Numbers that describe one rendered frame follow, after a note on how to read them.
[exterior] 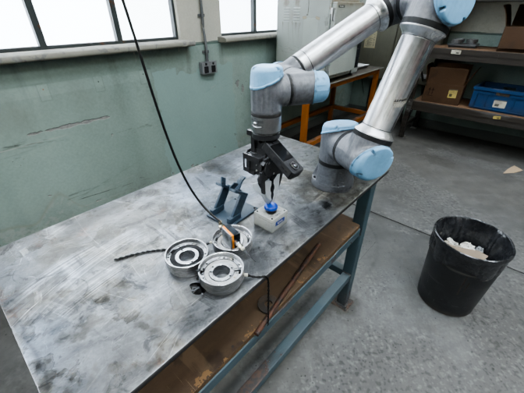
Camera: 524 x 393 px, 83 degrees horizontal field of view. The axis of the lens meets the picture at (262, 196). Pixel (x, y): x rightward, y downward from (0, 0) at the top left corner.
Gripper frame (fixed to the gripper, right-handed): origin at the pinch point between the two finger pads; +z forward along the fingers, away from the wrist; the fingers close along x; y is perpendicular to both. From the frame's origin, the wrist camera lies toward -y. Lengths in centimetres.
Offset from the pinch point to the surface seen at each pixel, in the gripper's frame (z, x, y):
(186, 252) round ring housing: 5.8, 25.5, 6.1
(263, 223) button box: 6.1, 3.4, -0.2
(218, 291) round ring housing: 5.8, 28.2, -9.3
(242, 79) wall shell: 9, -149, 161
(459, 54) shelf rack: -8, -318, 25
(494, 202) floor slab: 88, -224, -53
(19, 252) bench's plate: 8, 54, 41
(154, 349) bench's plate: 8.1, 44.3, -8.9
